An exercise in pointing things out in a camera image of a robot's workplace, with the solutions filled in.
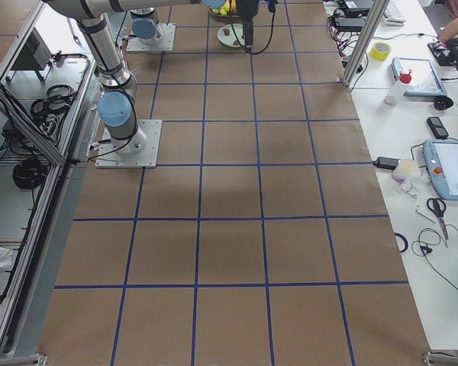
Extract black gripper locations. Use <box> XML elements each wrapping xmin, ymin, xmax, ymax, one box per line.
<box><xmin>239</xmin><ymin>0</ymin><xmax>278</xmax><ymax>53</ymax></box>

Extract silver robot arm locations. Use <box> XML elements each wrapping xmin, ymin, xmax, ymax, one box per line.
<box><xmin>130</xmin><ymin>8</ymin><xmax>163</xmax><ymax>45</ymax></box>
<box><xmin>47</xmin><ymin>0</ymin><xmax>224</xmax><ymax>167</ymax></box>

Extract light green plate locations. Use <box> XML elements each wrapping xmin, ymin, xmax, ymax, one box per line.
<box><xmin>217</xmin><ymin>24</ymin><xmax>244</xmax><ymax>48</ymax></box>

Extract brown wicker basket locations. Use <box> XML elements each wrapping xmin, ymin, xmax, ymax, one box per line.
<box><xmin>208</xmin><ymin>8</ymin><xmax>240</xmax><ymax>18</ymax></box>

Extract yellow banana bunch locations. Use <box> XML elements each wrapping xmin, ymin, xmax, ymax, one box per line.
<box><xmin>218</xmin><ymin>0</ymin><xmax>237</xmax><ymax>12</ymax></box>

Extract yellow tape roll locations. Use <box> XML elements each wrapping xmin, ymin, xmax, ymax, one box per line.
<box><xmin>369</xmin><ymin>42</ymin><xmax>392</xmax><ymax>61</ymax></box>

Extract white red-capped bottle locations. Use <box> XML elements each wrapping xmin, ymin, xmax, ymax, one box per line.
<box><xmin>384</xmin><ymin>69</ymin><xmax>412</xmax><ymax>106</ymax></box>

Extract blue teach pendant far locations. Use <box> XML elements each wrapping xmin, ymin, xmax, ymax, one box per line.
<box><xmin>391</xmin><ymin>57</ymin><xmax>447</xmax><ymax>97</ymax></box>

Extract blue teach pendant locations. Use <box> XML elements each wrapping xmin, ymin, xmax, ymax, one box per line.
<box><xmin>423</xmin><ymin>140</ymin><xmax>458</xmax><ymax>201</ymax></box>
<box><xmin>391</xmin><ymin>57</ymin><xmax>447</xmax><ymax>97</ymax></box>

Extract black power adapter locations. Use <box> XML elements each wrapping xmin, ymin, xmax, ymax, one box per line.
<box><xmin>373</xmin><ymin>156</ymin><xmax>400</xmax><ymax>171</ymax></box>

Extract black small bowl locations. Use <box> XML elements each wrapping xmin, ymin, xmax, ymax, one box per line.
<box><xmin>434</xmin><ymin>95</ymin><xmax>454</xmax><ymax>111</ymax></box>

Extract white paper cup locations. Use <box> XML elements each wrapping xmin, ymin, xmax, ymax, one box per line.
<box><xmin>392</xmin><ymin>159</ymin><xmax>419</xmax><ymax>182</ymax></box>

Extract black phone device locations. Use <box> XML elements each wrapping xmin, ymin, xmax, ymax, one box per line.
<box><xmin>426</xmin><ymin>117</ymin><xmax>449</xmax><ymax>140</ymax></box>

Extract grey electronics box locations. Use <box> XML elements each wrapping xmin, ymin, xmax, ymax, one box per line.
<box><xmin>11</xmin><ymin>27</ymin><xmax>52</xmax><ymax>81</ymax></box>

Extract blue teach pendant near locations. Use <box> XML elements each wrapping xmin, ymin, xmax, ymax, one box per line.
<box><xmin>423</xmin><ymin>140</ymin><xmax>458</xmax><ymax>201</ymax></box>

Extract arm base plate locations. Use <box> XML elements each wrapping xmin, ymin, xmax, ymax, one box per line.
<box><xmin>126</xmin><ymin>21</ymin><xmax>176</xmax><ymax>53</ymax></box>

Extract aluminium frame post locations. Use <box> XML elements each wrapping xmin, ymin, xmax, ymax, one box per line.
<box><xmin>341</xmin><ymin>0</ymin><xmax>389</xmax><ymax>87</ymax></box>

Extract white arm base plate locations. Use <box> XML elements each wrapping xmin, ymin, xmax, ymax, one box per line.
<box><xmin>95</xmin><ymin>119</ymin><xmax>163</xmax><ymax>169</ymax></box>

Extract black handled scissors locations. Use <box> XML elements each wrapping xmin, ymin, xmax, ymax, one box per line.
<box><xmin>426</xmin><ymin>197</ymin><xmax>449</xmax><ymax>247</ymax></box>

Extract coiled black cables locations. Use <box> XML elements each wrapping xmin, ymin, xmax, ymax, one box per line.
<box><xmin>13</xmin><ymin>158</ymin><xmax>49</xmax><ymax>191</ymax></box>

